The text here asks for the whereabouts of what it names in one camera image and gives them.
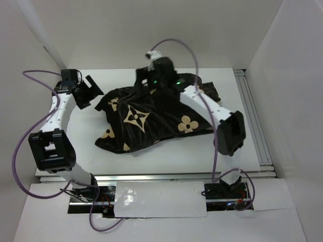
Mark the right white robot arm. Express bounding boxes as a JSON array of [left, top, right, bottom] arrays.
[[134, 51, 246, 198]]

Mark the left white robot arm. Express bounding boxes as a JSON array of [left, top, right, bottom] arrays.
[[28, 69, 103, 202]]

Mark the white cover plate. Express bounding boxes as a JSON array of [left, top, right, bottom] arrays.
[[114, 181, 207, 218]]

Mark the aluminium side rail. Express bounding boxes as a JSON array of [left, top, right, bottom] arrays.
[[233, 69, 277, 177]]

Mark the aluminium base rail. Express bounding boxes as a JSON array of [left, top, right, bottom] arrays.
[[39, 171, 277, 215]]

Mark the black beige patterned pillowcase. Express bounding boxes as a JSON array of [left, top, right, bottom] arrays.
[[95, 86, 213, 154]]

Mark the purple cable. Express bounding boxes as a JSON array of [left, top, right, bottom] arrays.
[[11, 70, 127, 231], [150, 39, 255, 210]]

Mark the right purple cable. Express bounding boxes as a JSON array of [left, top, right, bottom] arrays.
[[150, 39, 255, 210]]

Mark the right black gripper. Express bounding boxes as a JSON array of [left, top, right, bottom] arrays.
[[134, 66, 167, 93]]

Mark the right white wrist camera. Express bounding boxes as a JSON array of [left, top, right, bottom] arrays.
[[145, 50, 162, 71]]

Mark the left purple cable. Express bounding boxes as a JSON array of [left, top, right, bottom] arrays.
[[11, 70, 127, 231]]

